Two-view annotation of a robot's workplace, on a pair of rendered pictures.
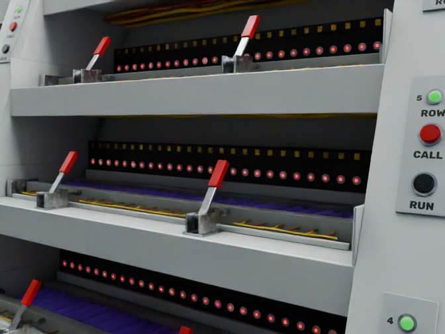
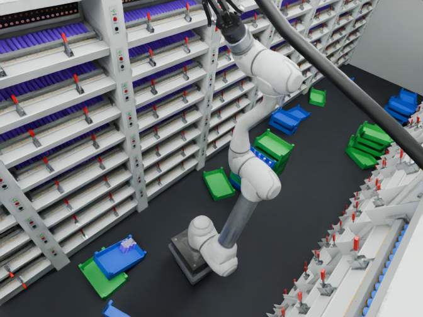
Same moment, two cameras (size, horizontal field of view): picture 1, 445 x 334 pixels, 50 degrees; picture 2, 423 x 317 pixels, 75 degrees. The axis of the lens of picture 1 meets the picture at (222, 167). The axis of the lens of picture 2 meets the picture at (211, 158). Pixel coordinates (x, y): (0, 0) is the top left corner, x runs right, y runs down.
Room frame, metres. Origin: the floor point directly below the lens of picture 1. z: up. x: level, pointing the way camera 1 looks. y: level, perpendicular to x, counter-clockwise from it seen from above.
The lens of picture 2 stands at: (0.22, 1.63, 2.08)
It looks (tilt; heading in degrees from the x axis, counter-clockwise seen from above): 47 degrees down; 272
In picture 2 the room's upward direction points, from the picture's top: 8 degrees clockwise
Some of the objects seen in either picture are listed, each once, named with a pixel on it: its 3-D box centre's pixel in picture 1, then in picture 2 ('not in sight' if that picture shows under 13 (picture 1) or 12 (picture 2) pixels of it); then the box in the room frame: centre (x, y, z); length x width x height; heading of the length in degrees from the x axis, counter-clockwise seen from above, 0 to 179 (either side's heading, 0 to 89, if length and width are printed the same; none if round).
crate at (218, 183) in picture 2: not in sight; (218, 183); (0.18, 0.01, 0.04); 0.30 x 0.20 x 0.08; 121
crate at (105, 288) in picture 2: not in sight; (104, 272); (0.88, 0.99, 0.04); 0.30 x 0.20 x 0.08; 145
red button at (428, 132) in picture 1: (430, 134); not in sight; (0.37, -0.16, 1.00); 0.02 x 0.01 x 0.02; 55
